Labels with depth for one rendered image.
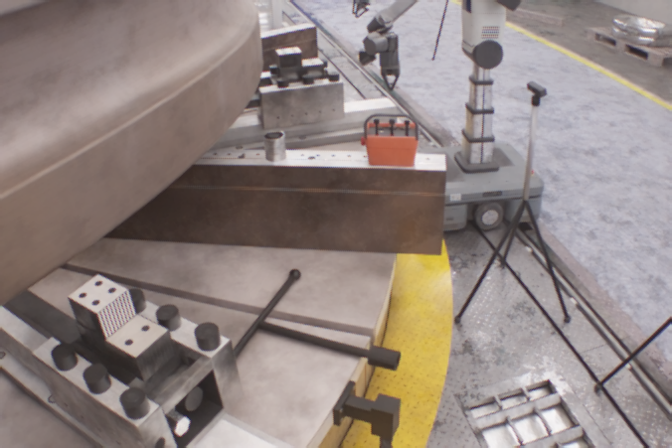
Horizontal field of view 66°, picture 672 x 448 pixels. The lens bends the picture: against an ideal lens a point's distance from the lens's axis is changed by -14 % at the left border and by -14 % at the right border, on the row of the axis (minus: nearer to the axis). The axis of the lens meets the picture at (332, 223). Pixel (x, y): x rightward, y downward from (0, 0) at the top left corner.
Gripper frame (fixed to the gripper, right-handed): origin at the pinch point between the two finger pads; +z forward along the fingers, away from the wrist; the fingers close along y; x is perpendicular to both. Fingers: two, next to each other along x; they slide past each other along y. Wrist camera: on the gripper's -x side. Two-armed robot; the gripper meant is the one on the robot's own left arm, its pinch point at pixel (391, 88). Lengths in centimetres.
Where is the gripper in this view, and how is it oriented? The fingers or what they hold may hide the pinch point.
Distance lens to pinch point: 207.1
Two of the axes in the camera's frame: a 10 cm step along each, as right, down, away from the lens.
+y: -1.3, 5.3, -8.4
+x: 9.9, 0.3, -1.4
